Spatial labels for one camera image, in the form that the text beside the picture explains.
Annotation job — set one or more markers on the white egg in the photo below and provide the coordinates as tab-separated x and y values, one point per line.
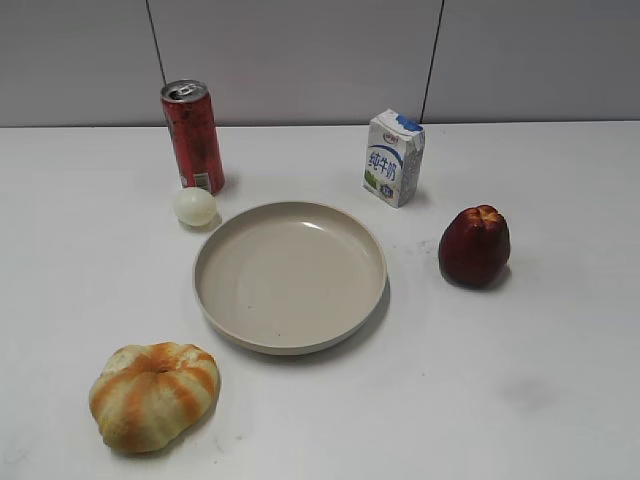
194	207

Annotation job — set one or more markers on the red soda can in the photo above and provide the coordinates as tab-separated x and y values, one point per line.
188	110

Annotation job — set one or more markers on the dark red apple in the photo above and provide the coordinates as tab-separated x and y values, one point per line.
475	247

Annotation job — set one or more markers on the white blue milk carton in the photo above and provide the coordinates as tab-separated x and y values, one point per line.
394	154

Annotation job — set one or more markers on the orange striped bread bun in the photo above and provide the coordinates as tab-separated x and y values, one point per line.
147	395

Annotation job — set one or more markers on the beige round plate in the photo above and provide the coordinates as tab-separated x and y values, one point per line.
291	278

